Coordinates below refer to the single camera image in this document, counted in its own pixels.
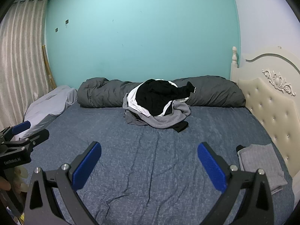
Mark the blue mottled bed sheet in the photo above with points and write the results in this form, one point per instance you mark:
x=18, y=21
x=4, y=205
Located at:
x=140, y=168

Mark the cream tufted headboard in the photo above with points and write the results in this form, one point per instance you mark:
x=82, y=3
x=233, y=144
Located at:
x=269, y=112

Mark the folded black garment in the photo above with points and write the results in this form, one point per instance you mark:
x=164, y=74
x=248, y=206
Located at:
x=239, y=148

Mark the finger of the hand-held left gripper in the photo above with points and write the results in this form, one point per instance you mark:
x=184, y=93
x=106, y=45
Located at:
x=21, y=126
x=38, y=137

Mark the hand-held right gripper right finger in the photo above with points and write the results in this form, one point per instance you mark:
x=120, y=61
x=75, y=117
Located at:
x=212, y=168

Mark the pale lilac blanket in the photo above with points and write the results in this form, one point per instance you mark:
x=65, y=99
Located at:
x=46, y=107

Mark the dark grey duvet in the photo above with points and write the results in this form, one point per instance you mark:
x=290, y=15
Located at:
x=211, y=91

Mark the cream striped curtain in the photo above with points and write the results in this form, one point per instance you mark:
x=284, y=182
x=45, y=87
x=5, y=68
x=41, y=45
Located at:
x=21, y=63

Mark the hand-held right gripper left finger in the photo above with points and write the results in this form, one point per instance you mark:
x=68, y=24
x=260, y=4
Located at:
x=86, y=166

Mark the person's left hand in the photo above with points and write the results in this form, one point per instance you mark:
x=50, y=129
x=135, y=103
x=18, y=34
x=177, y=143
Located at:
x=4, y=184

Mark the wooden board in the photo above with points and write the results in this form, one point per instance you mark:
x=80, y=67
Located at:
x=48, y=70

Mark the dark cloth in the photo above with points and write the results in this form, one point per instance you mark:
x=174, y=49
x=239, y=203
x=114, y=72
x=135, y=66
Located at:
x=180, y=126

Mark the folded grey garment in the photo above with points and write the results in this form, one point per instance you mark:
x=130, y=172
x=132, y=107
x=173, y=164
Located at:
x=260, y=166

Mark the black sweater with white trim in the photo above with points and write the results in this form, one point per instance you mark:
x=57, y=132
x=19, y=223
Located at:
x=157, y=96

